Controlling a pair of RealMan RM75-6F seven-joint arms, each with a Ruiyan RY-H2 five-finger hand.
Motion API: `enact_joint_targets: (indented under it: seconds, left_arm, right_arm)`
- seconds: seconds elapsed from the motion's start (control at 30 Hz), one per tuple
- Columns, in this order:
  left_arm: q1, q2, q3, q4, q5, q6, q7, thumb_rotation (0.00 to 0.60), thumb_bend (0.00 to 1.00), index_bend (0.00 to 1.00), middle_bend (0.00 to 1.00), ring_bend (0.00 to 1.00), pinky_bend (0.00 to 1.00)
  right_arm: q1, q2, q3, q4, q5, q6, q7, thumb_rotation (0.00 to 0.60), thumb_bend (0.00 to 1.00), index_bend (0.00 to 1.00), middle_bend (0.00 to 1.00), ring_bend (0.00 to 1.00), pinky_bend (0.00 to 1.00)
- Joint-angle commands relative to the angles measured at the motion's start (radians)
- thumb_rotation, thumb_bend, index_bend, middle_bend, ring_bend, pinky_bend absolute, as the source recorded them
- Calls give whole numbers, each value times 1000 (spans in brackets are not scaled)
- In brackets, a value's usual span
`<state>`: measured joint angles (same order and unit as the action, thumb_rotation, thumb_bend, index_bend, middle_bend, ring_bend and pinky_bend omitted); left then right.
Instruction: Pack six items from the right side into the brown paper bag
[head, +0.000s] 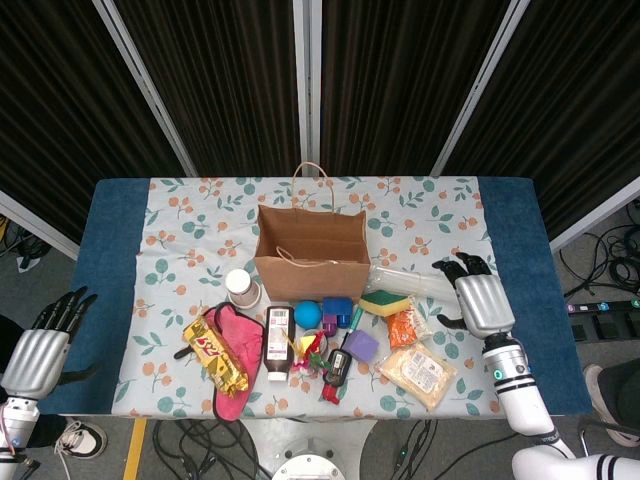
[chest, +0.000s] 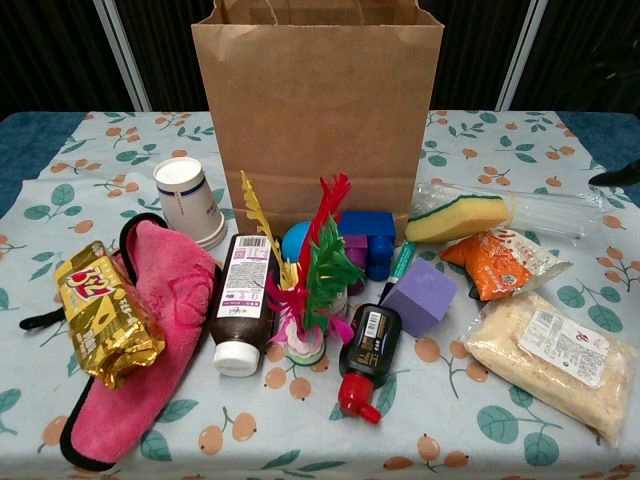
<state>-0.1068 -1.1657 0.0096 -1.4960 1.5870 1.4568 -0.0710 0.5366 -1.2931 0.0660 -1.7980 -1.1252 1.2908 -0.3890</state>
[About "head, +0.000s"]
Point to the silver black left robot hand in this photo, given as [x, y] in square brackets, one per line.
[35, 362]

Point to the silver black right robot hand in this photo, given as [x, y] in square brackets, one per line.
[482, 305]

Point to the bundle of clear straws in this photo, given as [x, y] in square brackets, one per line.
[410, 281]

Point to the orange snack bag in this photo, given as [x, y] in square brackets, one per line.
[402, 327]

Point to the beige food package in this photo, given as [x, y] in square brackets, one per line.
[417, 377]

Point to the yellow green sponge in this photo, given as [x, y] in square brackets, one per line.
[382, 304]

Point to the purple foam cube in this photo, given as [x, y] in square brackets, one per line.
[362, 346]

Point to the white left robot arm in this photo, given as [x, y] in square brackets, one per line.
[15, 430]

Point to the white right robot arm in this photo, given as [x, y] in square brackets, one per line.
[515, 390]

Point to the brown paper bag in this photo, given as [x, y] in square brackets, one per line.
[310, 280]

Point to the black trouser leg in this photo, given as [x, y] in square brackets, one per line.
[47, 432]

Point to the white sneaker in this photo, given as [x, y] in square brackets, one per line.
[85, 440]

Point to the black power strip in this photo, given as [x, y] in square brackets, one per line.
[600, 306]

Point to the green marker pen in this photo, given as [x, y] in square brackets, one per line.
[357, 317]

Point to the yellow floor tape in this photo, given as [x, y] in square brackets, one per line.
[134, 450]

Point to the grey sneaker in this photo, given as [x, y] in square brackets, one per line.
[597, 395]

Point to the blue toy block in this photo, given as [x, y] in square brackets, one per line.
[336, 306]

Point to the purple toy block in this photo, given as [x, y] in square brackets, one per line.
[329, 324]

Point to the black bottle red cap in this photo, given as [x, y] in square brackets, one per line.
[337, 367]

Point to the blue table cover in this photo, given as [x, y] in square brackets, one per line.
[115, 225]

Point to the dark trouser leg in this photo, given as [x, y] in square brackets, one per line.
[625, 390]

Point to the blue ball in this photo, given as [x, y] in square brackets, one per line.
[307, 314]

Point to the colourful feather shuttlecock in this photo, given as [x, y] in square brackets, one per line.
[310, 350]

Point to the gold foil snack package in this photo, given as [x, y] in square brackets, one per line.
[215, 355]

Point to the pink towel black trim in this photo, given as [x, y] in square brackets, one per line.
[240, 330]

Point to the brown bottle white cap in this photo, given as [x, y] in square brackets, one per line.
[278, 345]

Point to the white paper cup stack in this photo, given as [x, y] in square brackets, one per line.
[242, 290]

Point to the black pleated partition panel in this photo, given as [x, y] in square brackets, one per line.
[225, 75]
[400, 75]
[575, 100]
[50, 100]

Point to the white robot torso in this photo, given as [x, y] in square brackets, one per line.
[310, 450]

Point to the floral tablecloth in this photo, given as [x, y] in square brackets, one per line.
[200, 200]

